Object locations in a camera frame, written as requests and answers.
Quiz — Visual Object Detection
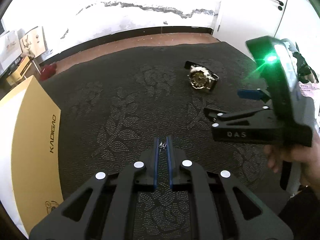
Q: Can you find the small silver ring pendant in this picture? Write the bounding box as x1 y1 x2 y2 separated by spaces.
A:
158 142 167 150

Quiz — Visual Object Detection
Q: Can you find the gold black wrist watch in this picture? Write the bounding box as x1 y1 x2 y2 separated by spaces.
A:
184 61 220 92

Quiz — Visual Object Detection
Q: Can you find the person's right hand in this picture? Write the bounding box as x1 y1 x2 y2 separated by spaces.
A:
264 131 319 198

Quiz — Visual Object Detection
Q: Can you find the white printed plastic bag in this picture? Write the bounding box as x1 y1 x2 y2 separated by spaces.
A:
299 82 320 133

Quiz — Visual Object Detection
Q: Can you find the white door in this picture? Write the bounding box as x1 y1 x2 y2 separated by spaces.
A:
214 0 319 47

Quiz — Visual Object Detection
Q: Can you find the yellow white cardboard box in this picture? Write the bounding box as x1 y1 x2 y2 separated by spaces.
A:
1 76 63 237

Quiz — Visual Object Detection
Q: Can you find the red fabric item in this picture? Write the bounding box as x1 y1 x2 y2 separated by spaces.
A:
40 63 57 81

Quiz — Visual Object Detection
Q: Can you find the yellow black flat box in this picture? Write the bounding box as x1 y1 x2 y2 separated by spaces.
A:
7 56 31 86

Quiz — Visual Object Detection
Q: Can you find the brown paper shopping bag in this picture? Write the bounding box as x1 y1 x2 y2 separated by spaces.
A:
20 26 46 57

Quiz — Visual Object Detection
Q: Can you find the white paper shopping bag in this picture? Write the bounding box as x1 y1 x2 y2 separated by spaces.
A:
0 31 22 69

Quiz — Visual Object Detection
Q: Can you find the black door handle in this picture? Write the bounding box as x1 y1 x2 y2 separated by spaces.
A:
273 0 284 11

